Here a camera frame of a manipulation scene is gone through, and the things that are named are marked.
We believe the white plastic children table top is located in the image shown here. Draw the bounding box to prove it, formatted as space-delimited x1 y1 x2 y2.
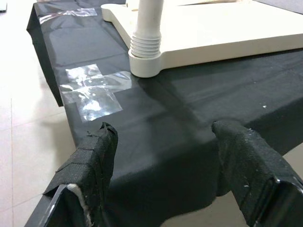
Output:
100 0 303 78

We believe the black tablecloth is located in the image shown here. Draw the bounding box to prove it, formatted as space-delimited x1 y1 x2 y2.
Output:
26 0 303 227

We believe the clear tape strip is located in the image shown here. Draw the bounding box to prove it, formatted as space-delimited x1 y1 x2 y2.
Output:
39 8 98 24

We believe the clear tape cross patch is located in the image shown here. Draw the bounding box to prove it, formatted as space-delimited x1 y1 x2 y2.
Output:
59 63 133 122

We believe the white plastic table leg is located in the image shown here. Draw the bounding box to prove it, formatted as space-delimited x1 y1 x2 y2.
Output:
129 0 164 59

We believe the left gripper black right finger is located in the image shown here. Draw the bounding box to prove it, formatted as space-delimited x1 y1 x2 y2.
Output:
211 120 297 227

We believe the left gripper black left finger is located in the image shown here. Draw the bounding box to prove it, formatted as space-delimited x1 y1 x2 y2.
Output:
42 122 119 227

